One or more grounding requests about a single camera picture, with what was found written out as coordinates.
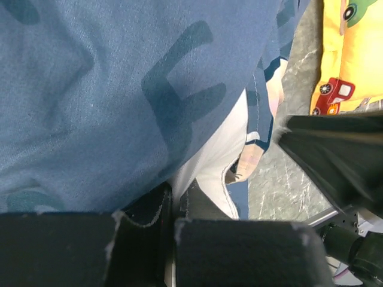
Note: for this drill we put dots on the blue cartoon pillowcase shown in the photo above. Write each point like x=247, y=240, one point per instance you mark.
x=102, y=101

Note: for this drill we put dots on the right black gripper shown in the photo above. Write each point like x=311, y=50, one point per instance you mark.
x=342, y=156

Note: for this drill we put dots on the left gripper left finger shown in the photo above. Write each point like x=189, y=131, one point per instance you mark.
x=125, y=248

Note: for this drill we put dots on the white pillow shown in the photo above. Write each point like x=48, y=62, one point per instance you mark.
x=211, y=163

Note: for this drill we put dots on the yellow car print pillow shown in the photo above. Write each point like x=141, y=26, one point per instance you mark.
x=351, y=64

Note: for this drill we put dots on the aluminium mounting rail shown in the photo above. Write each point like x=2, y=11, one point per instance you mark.
x=324, y=218

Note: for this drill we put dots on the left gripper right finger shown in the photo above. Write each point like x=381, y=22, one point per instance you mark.
x=213, y=250

